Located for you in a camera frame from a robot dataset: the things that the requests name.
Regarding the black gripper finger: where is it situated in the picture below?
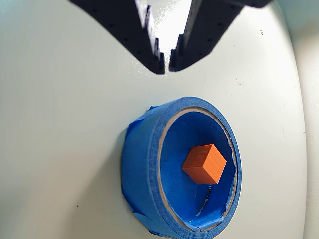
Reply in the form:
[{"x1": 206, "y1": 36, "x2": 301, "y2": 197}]
[
  {"x1": 68, "y1": 0, "x2": 166, "y2": 75},
  {"x1": 168, "y1": 0, "x2": 271, "y2": 73}
]

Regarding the small cube block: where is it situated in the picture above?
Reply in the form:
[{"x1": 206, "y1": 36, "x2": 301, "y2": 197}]
[{"x1": 181, "y1": 143, "x2": 227, "y2": 185}]

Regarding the blue tape roll bin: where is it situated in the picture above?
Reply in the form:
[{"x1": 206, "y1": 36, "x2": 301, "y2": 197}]
[{"x1": 120, "y1": 96, "x2": 242, "y2": 238}]

